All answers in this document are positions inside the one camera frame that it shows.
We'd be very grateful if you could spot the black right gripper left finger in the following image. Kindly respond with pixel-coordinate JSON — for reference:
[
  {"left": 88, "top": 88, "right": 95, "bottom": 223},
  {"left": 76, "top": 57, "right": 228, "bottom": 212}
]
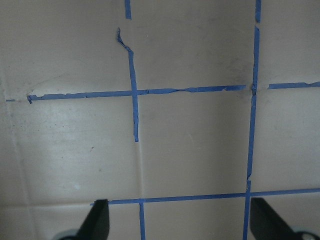
[{"left": 76, "top": 199, "right": 110, "bottom": 240}]

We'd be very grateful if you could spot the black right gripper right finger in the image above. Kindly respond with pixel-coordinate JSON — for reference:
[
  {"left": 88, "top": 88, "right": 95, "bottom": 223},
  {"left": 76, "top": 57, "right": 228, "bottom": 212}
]
[{"left": 249, "top": 197, "right": 320, "bottom": 240}]

